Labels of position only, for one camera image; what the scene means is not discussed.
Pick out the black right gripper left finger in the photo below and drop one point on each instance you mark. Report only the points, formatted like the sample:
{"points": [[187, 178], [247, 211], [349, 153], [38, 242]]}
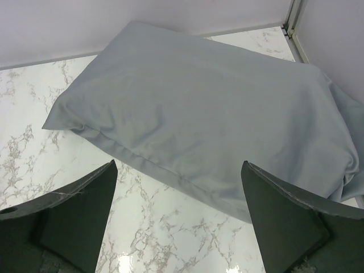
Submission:
{"points": [[60, 231]]}

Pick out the aluminium right corner post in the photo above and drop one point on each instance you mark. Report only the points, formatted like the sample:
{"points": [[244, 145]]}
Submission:
{"points": [[290, 29]]}

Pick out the grey pillowcase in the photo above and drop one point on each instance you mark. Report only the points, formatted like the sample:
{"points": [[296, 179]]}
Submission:
{"points": [[188, 111]]}

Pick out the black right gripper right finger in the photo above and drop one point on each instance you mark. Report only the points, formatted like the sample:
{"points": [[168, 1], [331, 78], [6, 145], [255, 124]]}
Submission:
{"points": [[298, 231]]}

